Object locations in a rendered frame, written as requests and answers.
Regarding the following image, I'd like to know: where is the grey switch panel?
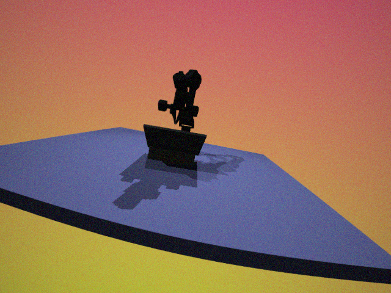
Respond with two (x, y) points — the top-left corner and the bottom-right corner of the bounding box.
(143, 124), (207, 166)

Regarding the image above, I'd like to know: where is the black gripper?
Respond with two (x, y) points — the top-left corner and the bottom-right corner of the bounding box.
(158, 99), (199, 124)

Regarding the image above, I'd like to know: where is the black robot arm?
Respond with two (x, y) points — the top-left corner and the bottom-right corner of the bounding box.
(173, 69), (202, 132)

